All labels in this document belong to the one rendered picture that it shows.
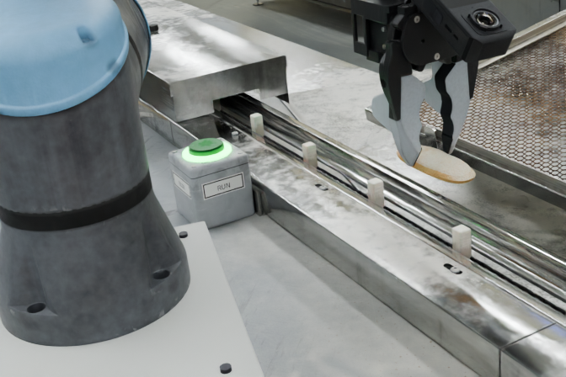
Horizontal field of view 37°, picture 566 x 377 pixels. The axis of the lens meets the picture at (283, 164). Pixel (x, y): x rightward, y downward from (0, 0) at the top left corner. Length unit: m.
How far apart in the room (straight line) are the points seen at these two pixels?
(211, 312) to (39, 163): 0.17
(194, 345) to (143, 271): 0.07
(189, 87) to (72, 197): 0.57
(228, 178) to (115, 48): 0.36
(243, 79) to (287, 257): 0.39
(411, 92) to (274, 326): 0.24
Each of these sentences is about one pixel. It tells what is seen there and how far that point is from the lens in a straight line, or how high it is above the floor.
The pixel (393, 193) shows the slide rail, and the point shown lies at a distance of 0.91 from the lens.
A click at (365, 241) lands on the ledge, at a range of 0.79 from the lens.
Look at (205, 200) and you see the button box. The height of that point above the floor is 0.86.
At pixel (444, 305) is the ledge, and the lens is 0.70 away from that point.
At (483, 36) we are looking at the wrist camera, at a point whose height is 1.06.
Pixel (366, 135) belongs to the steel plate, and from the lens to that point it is 1.16.
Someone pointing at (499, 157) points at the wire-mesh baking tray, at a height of 0.90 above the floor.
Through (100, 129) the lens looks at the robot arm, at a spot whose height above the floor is 1.05.
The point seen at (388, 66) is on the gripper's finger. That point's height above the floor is 1.03.
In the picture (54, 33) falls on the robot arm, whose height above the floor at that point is 1.12.
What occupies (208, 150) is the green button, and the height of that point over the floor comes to 0.91.
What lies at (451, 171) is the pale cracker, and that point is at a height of 0.93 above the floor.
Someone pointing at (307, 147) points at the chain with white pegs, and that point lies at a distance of 1.00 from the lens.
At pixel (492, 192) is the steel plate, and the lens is 0.98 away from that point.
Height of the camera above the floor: 1.24
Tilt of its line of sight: 23 degrees down
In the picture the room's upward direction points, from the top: 6 degrees counter-clockwise
